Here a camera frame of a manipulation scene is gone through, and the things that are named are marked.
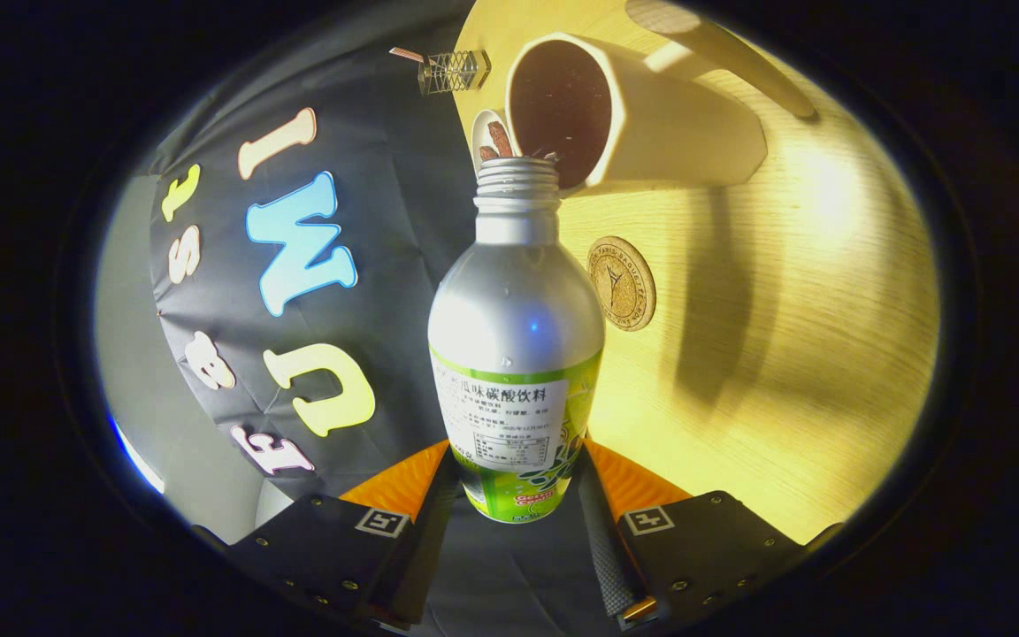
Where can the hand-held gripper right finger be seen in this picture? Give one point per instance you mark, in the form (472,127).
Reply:
(602,548)

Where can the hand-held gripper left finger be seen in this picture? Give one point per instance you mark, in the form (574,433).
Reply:
(425,553)

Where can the silver green juice bottle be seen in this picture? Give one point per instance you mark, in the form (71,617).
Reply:
(514,310)

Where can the round cork coaster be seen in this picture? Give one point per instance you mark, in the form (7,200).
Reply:
(622,283)

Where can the wooden table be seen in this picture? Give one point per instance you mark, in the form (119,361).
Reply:
(784,354)

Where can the black backdrop cloth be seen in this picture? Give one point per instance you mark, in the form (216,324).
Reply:
(386,265)

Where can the white round plate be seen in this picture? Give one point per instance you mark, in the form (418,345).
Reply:
(478,128)

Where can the pink straw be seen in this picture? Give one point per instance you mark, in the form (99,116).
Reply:
(406,55)

